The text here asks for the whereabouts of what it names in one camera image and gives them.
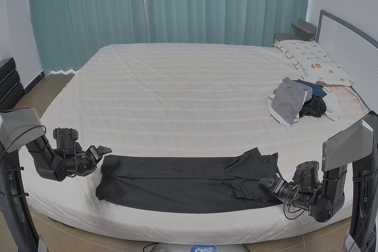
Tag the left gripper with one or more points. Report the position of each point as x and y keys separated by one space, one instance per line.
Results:
x=90 y=157

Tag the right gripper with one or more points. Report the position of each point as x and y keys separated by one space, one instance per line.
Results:
x=280 y=188

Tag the black T-shirt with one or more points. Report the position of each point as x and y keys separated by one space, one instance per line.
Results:
x=177 y=183

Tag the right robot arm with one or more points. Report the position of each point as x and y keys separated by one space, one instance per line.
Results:
x=333 y=191

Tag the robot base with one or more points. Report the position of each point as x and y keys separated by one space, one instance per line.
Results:
x=177 y=248

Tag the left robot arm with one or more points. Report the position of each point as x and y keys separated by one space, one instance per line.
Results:
x=44 y=159

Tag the pile of clothes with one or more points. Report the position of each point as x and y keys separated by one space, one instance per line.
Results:
x=286 y=103

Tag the bed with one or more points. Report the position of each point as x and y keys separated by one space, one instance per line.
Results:
x=177 y=91

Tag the black chest of drawers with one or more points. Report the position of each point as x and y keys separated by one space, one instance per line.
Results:
x=8 y=85

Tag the white printed pillow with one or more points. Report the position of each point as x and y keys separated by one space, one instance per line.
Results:
x=314 y=61

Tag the grey bedside table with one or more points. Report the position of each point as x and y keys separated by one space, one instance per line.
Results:
x=305 y=27

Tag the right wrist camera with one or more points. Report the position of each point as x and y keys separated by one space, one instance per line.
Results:
x=295 y=178

